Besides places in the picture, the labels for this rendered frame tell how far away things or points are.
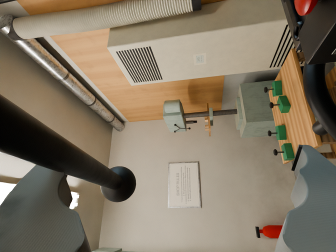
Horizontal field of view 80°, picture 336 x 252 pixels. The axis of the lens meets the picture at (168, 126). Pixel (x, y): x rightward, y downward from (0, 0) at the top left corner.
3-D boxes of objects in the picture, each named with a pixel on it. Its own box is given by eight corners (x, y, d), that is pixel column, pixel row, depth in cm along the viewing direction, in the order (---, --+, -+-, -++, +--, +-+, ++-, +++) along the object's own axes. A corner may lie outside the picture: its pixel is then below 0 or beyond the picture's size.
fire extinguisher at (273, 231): (305, 223, 246) (253, 222, 257) (312, 224, 229) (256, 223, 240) (309, 240, 239) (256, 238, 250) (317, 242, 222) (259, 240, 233)
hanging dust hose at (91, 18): (200, 0, 146) (33, 31, 172) (199, -25, 130) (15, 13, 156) (202, 17, 140) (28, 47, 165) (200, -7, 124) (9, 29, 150)
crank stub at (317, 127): (329, 133, 34) (320, 121, 36) (350, 120, 29) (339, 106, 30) (315, 139, 35) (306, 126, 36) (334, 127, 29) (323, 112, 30)
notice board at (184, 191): (198, 161, 300) (168, 162, 309) (198, 161, 299) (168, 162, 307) (201, 208, 276) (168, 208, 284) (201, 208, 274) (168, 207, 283)
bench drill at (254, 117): (293, 101, 256) (170, 111, 285) (315, 68, 201) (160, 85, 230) (303, 136, 236) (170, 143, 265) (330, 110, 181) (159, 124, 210)
